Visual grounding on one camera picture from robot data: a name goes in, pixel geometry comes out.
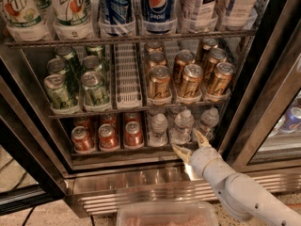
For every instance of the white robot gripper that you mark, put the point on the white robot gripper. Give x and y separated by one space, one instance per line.
204 162

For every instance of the clear water bottle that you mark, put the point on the clear water bottle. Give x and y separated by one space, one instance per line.
158 127
207 122
183 124

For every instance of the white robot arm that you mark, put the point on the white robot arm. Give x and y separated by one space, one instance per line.
242 197

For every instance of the glass fridge door right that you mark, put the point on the glass fridge door right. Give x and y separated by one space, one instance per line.
268 85

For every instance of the white empty shelf tray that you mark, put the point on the white empty shelf tray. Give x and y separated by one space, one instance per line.
128 88

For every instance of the steel fridge bottom grille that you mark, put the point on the steel fridge bottom grille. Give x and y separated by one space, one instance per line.
103 192

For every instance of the right pepsi bottle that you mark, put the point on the right pepsi bottle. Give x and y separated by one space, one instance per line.
158 16

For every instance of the pepsi bottle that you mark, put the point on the pepsi bottle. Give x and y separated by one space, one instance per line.
117 17
158 16

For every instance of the left tea bottle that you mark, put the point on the left tea bottle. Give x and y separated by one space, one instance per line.
196 16

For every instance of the left pepsi bottle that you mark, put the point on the left pepsi bottle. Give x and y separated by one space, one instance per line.
117 17

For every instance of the right 7up bottle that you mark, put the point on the right 7up bottle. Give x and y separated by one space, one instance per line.
72 19

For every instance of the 7up bottle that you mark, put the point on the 7up bottle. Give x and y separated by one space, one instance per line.
25 21
72 19

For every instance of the left 7up bottle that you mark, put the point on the left 7up bottle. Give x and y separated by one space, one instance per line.
25 21

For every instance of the front right red can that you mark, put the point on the front right red can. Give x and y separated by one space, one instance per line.
133 135

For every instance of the red can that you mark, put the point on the red can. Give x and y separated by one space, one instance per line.
83 142
108 140
133 135

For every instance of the front right gold can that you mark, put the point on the front right gold can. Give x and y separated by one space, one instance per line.
217 87

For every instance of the gold can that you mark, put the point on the gold can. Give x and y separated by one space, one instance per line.
217 87
156 58
187 90
159 84
215 56
183 58

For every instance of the front middle gold can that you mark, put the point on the front middle gold can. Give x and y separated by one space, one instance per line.
187 90

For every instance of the clear plastic food container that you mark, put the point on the clear plastic food container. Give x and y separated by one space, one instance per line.
167 214

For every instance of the front left gold can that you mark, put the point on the front left gold can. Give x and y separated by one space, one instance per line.
159 84

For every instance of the front middle red can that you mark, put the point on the front middle red can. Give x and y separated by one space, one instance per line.
108 140

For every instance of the middle centre gold can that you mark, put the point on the middle centre gold can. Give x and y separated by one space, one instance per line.
183 58

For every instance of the middle right gold can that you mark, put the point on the middle right gold can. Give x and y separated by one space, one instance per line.
215 56

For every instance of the middle left gold can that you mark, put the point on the middle left gold can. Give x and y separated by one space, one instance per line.
156 58

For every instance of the blue can behind glass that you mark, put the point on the blue can behind glass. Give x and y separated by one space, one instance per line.
292 120

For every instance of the front left red can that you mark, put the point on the front left red can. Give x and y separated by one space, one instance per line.
83 142

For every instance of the front right green can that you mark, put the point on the front right green can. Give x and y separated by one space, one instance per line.
96 94

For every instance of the green can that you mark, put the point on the green can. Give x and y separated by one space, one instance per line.
62 94
93 63
96 94
60 65

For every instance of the middle right green can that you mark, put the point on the middle right green can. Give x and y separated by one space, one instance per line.
93 63

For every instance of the front left green can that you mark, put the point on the front left green can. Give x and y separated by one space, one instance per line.
62 94

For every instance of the middle left green can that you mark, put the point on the middle left green can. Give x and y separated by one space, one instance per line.
60 65

